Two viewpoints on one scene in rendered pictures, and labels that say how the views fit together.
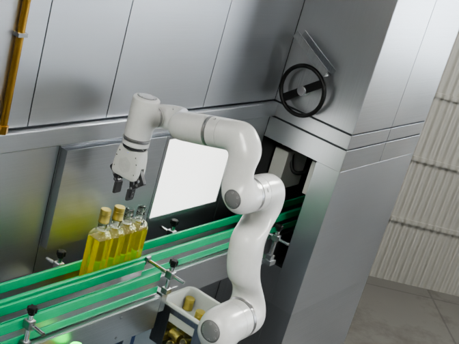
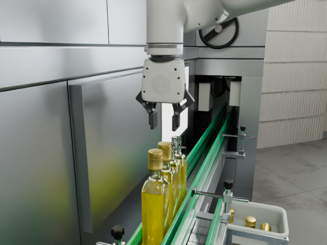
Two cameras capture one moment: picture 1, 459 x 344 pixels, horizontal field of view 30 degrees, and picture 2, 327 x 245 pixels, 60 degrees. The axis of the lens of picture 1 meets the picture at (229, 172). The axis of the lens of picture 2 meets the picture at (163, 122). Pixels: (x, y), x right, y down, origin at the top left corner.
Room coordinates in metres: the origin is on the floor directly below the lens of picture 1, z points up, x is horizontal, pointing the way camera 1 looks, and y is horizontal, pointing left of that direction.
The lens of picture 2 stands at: (1.82, 0.45, 1.56)
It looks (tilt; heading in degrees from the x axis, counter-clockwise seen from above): 15 degrees down; 347
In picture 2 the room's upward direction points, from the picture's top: straight up
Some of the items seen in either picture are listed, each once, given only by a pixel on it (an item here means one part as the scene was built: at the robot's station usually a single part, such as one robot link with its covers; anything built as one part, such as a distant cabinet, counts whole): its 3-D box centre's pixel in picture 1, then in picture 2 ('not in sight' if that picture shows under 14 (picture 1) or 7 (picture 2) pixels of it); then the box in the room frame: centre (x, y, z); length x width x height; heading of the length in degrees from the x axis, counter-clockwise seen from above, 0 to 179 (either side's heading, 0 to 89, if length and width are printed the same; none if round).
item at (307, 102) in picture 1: (304, 90); (218, 28); (3.30, -0.19, 1.66); 0.21 x 0.05 x 0.21; 58
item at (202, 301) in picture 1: (197, 317); (250, 225); (2.58, -0.03, 0.97); 0.22 x 0.17 x 0.09; 58
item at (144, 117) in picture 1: (143, 116); (165, 12); (2.47, 0.30, 1.64); 0.09 x 0.08 x 0.13; 149
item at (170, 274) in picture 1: (164, 272); (219, 198); (2.53, 0.11, 1.12); 0.17 x 0.03 x 0.12; 58
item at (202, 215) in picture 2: (153, 295); (211, 225); (2.54, 0.13, 1.02); 0.09 x 0.04 x 0.07; 58
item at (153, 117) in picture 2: (115, 181); (149, 114); (2.49, 0.33, 1.40); 0.03 x 0.03 x 0.07; 59
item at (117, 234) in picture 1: (108, 254); (164, 205); (2.47, 0.30, 1.16); 0.06 x 0.06 x 0.21; 59
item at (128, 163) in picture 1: (131, 159); (164, 78); (2.47, 0.30, 1.49); 0.10 x 0.07 x 0.11; 59
